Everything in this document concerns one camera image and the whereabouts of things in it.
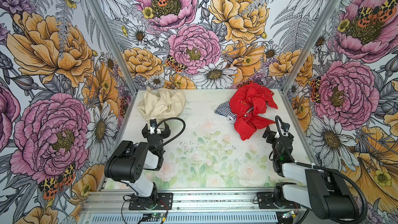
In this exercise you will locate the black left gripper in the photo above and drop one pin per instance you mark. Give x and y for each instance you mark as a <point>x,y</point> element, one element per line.
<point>166,131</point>

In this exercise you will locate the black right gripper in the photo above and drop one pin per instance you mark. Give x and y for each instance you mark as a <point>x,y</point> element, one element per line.
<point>271,135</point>

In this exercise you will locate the cream beige cloth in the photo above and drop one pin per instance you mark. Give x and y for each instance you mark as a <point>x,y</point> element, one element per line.
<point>161,104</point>

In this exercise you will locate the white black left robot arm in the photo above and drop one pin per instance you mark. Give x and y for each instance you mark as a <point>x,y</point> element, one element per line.
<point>129,161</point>

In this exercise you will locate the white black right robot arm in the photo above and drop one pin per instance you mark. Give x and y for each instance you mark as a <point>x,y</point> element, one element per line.
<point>328,193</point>

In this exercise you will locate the red cloth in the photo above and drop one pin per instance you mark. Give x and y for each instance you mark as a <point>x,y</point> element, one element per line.
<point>248,103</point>

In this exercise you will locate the blue white striped cloth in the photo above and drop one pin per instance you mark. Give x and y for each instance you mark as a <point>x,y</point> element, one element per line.
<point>224,109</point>

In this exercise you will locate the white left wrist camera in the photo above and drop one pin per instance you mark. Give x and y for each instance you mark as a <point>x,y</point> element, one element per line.
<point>153,126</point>

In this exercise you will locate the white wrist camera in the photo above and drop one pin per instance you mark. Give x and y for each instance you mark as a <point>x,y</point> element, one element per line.
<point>153,126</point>
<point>283,127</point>

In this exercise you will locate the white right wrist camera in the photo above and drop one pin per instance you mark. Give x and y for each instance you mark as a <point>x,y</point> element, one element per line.
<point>283,127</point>

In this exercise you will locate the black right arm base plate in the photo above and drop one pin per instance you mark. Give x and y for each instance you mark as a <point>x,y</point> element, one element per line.
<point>266,200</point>

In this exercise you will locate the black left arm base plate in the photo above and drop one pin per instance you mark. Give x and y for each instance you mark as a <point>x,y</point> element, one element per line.
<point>163,201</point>

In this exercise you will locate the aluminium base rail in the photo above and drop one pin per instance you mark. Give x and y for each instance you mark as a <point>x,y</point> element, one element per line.
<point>184,200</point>

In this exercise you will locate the white perforated cable duct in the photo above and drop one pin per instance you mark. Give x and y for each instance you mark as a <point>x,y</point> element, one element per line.
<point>191,218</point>

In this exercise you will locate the aluminium corner post left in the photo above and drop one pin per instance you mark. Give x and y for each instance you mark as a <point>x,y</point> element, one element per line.
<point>102,21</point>

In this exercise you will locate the aluminium corner post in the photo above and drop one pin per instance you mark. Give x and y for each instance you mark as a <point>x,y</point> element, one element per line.
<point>305,51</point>
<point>102,21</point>

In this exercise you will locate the aluminium corner post right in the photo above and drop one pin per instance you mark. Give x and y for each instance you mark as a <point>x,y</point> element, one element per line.
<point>305,51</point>

